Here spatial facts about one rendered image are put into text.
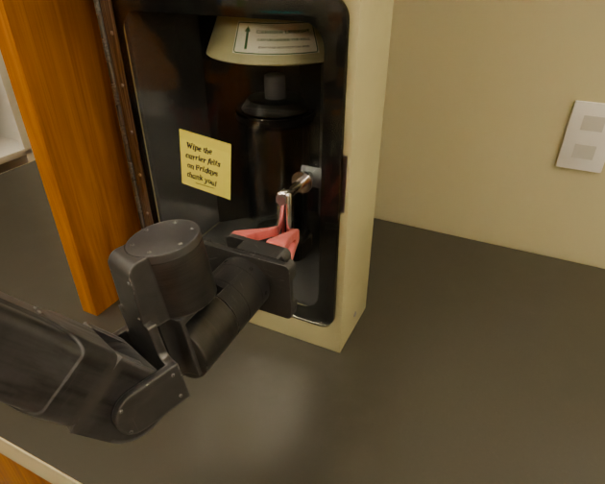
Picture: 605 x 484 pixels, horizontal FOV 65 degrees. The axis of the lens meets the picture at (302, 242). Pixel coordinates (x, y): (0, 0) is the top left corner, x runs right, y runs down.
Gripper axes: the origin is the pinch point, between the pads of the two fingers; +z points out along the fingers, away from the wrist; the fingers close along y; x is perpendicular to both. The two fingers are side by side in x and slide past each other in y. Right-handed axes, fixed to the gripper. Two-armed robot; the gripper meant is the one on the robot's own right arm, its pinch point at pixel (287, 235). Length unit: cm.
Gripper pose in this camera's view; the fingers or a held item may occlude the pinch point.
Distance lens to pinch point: 53.6
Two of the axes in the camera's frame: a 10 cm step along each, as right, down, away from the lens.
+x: 0.2, 8.3, 5.5
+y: -9.0, -2.2, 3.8
